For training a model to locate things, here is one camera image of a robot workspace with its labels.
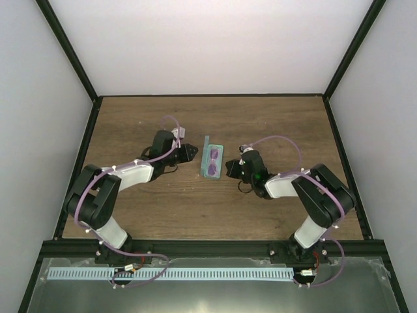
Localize black frame post right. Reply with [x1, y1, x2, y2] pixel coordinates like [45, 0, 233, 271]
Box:
[324, 0, 388, 98]

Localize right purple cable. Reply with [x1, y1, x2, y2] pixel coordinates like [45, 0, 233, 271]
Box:
[250, 136, 346, 290]

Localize light blue slotted strip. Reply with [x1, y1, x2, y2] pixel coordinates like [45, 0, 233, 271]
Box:
[47, 267, 294, 282]

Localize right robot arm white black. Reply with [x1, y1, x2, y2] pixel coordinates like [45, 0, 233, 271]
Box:
[225, 149, 356, 263]

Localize black frame post left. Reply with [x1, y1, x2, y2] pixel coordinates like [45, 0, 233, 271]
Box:
[35, 0, 98, 102]

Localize black frame post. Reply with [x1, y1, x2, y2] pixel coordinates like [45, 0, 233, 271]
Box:
[35, 0, 98, 102]
[324, 0, 388, 98]

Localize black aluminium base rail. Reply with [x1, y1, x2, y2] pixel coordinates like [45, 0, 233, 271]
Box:
[42, 239, 388, 267]

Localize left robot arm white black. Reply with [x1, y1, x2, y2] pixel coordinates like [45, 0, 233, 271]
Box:
[64, 128, 199, 263]

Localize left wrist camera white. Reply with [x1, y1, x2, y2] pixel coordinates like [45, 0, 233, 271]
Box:
[171, 127, 186, 140]

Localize pink sunglasses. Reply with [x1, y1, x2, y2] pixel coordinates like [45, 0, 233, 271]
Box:
[207, 145, 221, 177]

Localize blue-grey glasses case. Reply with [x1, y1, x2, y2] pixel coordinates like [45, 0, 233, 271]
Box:
[200, 136, 223, 179]

